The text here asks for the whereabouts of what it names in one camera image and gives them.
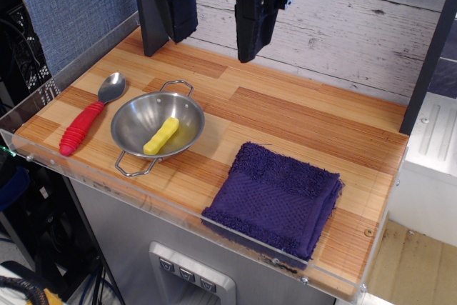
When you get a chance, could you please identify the red handled metal spoon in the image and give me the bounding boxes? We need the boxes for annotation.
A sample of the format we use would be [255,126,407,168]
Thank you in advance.
[59,72,126,156]

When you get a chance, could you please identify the purple folded rag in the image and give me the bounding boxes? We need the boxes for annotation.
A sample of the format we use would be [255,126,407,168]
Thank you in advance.
[202,142,343,261]

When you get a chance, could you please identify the yellow ridged plastic piece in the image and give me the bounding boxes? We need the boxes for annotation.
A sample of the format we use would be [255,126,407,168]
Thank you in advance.
[143,117,179,155]

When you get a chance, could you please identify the black plastic crate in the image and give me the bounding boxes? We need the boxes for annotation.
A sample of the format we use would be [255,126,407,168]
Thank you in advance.
[1,0,60,109]

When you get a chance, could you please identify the clear acrylic table guard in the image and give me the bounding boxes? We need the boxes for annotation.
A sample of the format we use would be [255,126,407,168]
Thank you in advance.
[1,30,408,304]

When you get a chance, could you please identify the silver toy fridge dispenser panel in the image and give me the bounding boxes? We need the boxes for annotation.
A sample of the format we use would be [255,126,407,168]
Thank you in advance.
[149,241,236,304]

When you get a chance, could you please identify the steel bowl with wire handles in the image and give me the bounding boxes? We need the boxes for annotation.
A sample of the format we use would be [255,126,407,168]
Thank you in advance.
[111,80,205,177]

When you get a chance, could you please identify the dark right support post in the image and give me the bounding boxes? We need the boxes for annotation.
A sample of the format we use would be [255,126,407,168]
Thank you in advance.
[399,0,456,135]

